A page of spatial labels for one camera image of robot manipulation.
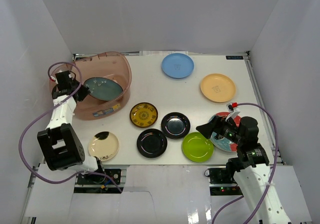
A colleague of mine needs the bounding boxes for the peach orange plate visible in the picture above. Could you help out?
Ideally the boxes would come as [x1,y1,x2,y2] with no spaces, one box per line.
[200,74,236,103]

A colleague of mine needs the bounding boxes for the glossy black plate upper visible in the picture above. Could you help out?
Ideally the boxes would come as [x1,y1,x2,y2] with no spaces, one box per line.
[161,112,191,139]

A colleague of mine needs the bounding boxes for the glossy black plate lower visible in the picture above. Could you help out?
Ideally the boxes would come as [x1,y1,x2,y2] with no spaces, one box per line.
[136,128,168,159]

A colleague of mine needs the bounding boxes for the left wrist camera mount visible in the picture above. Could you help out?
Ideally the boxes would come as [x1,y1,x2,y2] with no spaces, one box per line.
[49,71,74,82]

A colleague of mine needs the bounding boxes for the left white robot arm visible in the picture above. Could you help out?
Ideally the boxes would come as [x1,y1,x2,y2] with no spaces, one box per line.
[37,71,106,183]

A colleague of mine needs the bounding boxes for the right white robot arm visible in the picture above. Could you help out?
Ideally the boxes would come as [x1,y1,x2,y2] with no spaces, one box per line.
[196,116,291,223]

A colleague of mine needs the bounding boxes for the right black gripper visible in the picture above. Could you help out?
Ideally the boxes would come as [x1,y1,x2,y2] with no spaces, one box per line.
[196,115,244,145]

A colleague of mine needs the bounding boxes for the light blue plate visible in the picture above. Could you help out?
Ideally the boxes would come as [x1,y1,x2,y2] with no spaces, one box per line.
[161,53,195,79]

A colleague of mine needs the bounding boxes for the papers at table back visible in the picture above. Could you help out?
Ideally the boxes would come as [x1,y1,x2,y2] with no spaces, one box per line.
[139,51,189,56]

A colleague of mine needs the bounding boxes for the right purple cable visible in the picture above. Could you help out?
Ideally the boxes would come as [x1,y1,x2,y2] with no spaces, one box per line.
[211,102,279,224]

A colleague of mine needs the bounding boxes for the cream plate with ink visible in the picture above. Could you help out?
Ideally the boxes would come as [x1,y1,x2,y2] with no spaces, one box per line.
[88,131,120,161]

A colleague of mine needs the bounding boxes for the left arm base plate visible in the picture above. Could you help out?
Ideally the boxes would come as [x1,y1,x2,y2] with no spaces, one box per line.
[76,168,122,191]

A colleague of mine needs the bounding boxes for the glossy black plate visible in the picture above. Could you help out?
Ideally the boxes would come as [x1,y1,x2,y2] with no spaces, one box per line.
[161,112,191,139]
[136,128,168,159]

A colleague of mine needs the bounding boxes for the blue table label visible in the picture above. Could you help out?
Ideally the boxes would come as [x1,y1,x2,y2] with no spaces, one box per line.
[226,56,244,60]

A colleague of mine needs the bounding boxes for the lime green plate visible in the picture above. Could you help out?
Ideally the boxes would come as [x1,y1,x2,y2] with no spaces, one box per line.
[181,132,214,163]

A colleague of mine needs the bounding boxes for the red and teal flower plate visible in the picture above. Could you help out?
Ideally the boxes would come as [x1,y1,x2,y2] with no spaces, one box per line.
[209,112,241,152]

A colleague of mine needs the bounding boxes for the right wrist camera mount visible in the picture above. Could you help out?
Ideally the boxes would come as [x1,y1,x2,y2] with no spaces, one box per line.
[225,102,240,121]

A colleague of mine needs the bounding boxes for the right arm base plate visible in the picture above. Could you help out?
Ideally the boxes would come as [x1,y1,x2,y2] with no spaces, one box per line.
[204,167,242,196]

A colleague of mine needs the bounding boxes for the yellow patterned brown plate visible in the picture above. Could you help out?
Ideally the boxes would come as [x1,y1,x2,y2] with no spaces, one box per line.
[129,102,159,128]

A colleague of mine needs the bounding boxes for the pink translucent plastic bin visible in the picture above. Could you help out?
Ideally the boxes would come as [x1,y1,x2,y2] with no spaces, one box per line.
[50,52,132,120]

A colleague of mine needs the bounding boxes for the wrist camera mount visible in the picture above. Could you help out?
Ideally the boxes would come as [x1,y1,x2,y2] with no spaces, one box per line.
[49,71,74,82]
[225,102,240,121]

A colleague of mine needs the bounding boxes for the dark teal floral plate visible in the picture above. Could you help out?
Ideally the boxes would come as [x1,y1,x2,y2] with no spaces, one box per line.
[83,77,123,101]

